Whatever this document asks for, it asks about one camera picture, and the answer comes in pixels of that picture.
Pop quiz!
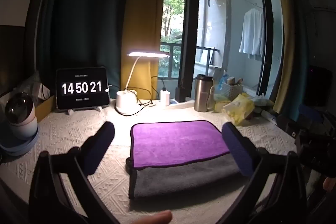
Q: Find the cardboard box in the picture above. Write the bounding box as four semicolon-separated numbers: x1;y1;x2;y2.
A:
34;94;56;123

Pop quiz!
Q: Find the person's left hand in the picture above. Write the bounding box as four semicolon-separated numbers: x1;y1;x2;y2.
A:
128;210;173;224

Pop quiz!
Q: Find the pale yellow sponge packet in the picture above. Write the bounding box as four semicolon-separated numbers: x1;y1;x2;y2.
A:
214;94;232;112

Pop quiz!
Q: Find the white desk lamp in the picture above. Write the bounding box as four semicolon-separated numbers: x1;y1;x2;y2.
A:
115;51;170;114

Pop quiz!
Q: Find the yellow curtain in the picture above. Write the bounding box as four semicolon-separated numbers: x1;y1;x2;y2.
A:
270;0;311;115
120;0;167;100

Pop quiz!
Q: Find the white tube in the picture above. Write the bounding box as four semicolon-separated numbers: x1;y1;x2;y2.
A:
261;110;278;125

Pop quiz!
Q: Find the white tablet stand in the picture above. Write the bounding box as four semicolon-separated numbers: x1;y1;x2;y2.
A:
65;105;103;116

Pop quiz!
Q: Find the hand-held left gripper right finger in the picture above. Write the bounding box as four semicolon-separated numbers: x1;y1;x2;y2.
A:
218;122;307;224

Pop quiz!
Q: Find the black cable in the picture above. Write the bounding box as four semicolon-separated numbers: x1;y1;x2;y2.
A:
115;78;166;117

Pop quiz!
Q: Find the black tablet with clock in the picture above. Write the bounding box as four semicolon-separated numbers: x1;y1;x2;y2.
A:
56;67;110;110

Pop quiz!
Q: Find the white hanging shirt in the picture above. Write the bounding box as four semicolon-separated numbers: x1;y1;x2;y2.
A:
239;8;264;61

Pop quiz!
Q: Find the dark green curtain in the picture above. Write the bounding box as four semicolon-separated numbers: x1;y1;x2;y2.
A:
36;0;137;99

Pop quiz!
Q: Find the white woven basket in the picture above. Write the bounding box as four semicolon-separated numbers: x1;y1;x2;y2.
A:
220;81;244;101

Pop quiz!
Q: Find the person's right hand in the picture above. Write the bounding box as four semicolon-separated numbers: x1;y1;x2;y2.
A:
322;176;336;191

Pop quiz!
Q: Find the black balcony railing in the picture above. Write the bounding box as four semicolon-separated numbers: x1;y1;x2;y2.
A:
160;42;220;80

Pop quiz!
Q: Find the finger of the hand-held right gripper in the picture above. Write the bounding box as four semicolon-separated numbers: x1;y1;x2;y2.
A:
298;104;324;124

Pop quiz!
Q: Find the white textured tablecloth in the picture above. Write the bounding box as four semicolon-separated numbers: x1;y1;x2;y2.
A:
0;98;297;224

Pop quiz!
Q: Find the stainless steel tumbler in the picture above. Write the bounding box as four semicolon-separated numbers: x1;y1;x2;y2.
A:
194;74;215;112

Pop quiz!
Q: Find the purple and grey towel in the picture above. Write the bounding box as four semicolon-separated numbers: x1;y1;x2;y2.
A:
125;120;250;200

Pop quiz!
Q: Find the white charger block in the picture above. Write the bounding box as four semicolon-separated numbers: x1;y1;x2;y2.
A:
160;89;171;106

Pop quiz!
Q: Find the blue round tray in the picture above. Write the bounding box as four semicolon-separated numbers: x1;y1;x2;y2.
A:
0;124;40;157

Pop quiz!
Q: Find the yellow wet wipes packet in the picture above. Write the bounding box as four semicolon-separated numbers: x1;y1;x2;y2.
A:
222;94;255;126

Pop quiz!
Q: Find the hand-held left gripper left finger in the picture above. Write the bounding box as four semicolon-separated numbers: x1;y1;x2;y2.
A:
29;121;120;224

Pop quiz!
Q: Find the black wall box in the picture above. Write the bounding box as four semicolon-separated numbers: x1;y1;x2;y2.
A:
307;65;334;107

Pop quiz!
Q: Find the clear plastic bag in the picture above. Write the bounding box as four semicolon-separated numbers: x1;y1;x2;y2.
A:
13;74;51;104

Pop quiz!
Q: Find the white round camera device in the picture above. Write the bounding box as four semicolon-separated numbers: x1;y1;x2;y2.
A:
5;92;39;141

